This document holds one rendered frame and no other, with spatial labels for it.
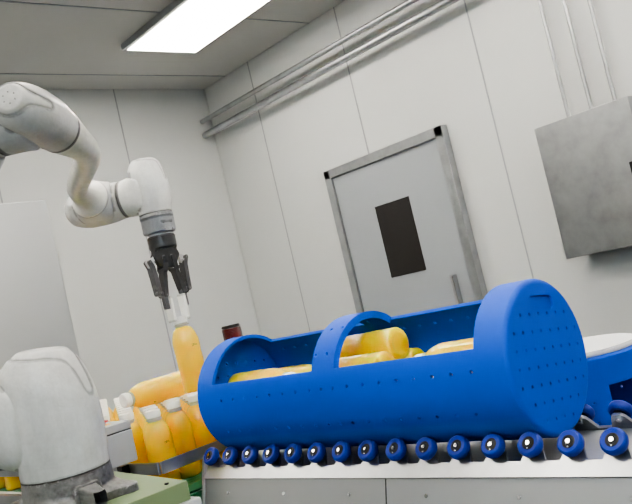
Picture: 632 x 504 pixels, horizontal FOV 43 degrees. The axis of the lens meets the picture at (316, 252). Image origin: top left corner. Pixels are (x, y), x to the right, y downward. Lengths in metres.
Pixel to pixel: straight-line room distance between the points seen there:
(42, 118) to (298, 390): 0.76
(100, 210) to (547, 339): 1.22
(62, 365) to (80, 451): 0.15
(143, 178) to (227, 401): 0.65
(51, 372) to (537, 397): 0.83
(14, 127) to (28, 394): 0.54
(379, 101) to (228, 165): 1.98
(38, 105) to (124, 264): 5.19
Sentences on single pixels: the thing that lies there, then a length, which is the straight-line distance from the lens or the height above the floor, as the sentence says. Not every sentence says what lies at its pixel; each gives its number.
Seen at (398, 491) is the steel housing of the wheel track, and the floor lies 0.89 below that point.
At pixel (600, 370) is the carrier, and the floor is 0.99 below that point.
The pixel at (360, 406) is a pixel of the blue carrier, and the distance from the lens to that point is 1.60.
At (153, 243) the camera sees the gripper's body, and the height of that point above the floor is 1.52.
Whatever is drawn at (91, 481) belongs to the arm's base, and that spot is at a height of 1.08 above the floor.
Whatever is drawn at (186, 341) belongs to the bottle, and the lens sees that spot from 2.14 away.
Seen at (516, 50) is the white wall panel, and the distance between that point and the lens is 5.35.
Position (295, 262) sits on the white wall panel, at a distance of 6.90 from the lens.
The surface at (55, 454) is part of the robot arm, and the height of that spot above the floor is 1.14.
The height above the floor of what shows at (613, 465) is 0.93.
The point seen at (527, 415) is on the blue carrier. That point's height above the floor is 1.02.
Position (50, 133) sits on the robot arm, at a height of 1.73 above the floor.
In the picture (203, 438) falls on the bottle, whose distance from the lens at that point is 2.24.
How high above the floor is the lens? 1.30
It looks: 3 degrees up
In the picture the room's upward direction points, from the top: 13 degrees counter-clockwise
